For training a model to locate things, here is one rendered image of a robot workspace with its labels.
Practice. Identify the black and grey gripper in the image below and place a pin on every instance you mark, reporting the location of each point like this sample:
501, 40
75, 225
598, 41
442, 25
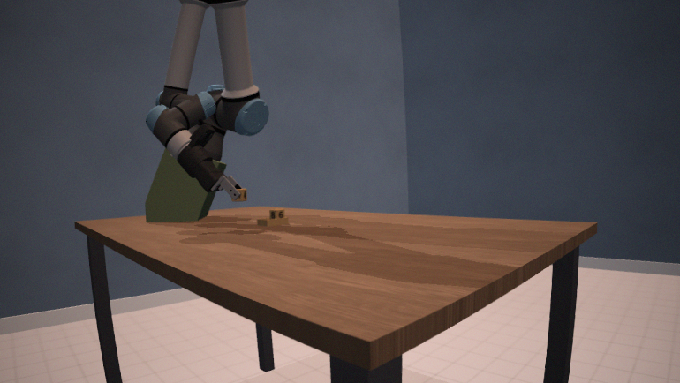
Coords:
194, 159

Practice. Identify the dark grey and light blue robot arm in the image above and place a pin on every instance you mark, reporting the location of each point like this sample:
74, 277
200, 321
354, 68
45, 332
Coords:
246, 115

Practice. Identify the orange number cube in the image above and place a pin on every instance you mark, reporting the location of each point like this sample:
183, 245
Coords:
276, 213
242, 197

